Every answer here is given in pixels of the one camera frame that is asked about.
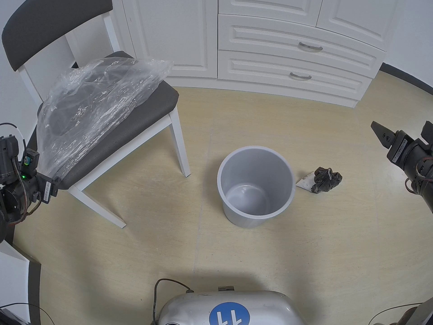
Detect clear plastic bag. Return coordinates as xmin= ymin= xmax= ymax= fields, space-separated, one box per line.
xmin=35 ymin=57 xmax=175 ymax=180

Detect crumpled black plastic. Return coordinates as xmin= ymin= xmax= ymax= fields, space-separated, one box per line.
xmin=313 ymin=167 xmax=343 ymax=194

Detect black cable with white sleeve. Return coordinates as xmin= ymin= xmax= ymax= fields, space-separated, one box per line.
xmin=0 ymin=122 xmax=18 ymax=139

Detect pale grey trash bin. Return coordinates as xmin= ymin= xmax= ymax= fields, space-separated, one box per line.
xmin=217 ymin=145 xmax=294 ymax=229

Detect white paper scrap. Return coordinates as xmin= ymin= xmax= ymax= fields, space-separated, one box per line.
xmin=295 ymin=171 xmax=317 ymax=193

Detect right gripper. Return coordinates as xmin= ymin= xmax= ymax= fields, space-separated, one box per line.
xmin=371 ymin=121 xmax=433 ymax=182

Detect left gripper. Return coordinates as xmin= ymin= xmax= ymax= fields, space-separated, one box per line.
xmin=17 ymin=173 xmax=62 ymax=214

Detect white chair dark grey cushions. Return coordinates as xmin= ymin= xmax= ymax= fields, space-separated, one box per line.
xmin=2 ymin=0 xmax=191 ymax=229

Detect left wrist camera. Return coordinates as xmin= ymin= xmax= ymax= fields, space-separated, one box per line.
xmin=21 ymin=147 xmax=40 ymax=181

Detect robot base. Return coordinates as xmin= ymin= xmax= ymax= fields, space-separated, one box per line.
xmin=154 ymin=290 xmax=306 ymax=325

